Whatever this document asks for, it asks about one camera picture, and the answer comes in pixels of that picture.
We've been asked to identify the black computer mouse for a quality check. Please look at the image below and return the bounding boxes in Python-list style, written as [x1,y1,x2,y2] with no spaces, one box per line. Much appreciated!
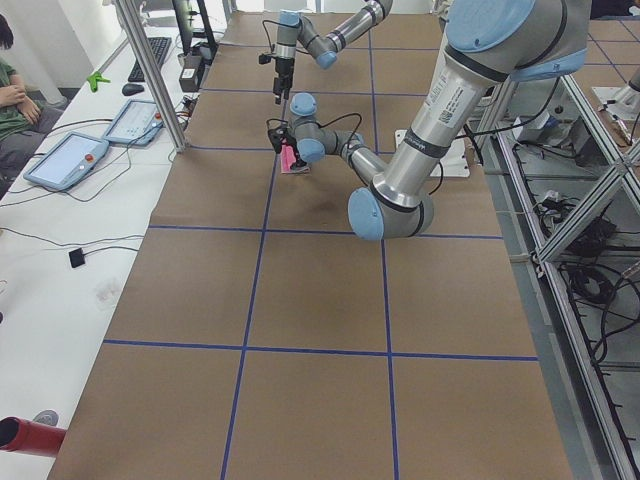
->
[121,83,144,97]

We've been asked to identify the black box white label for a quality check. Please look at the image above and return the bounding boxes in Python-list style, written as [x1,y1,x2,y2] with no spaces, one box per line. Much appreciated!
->
[178,43,212,93]

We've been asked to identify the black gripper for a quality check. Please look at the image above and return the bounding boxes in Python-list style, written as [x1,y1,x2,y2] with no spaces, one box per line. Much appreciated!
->
[258,53,295,104]
[267,127,302,160]

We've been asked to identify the black monitor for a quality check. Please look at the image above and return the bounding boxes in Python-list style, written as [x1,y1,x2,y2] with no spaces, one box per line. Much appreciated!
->
[172,0,218,62]

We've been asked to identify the small black square pad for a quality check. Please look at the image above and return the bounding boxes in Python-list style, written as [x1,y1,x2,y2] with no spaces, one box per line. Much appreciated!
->
[68,248,87,269]

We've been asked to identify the rear teach pendant tablet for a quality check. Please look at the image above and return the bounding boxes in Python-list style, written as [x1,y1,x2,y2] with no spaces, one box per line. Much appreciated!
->
[23,132,109,191]

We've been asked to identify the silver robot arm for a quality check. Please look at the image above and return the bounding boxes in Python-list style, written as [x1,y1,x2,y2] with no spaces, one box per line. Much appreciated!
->
[268,0,591,241]
[258,0,393,105]

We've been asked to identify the red cylinder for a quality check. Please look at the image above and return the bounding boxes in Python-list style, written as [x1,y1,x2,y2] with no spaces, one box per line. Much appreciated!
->
[1,417,67,458]

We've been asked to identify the front teach pendant tablet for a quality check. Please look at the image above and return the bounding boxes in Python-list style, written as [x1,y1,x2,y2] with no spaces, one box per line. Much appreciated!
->
[102,99,163,147]

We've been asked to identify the black keyboard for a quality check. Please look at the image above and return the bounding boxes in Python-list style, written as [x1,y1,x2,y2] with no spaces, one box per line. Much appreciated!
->
[127,36,173,83]

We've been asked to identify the pink towel white edge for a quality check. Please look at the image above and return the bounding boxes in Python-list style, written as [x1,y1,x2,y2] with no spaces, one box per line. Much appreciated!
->
[279,144,310,174]

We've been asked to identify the green clamp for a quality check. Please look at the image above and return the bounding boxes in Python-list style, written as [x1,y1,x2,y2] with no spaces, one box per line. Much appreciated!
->
[87,71,110,93]

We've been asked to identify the teach pendant tablet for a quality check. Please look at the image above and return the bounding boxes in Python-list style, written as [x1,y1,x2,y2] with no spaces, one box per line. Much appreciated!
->
[23,132,109,191]
[102,99,163,147]

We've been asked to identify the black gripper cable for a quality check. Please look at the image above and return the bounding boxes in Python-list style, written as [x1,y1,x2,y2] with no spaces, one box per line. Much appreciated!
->
[266,112,446,197]
[262,19,281,55]

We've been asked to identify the person in green shirt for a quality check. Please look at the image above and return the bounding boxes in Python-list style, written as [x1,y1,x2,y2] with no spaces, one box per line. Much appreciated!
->
[0,13,64,196]

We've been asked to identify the aluminium frame post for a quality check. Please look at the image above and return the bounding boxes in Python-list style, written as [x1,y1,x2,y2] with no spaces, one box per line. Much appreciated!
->
[113,0,186,153]

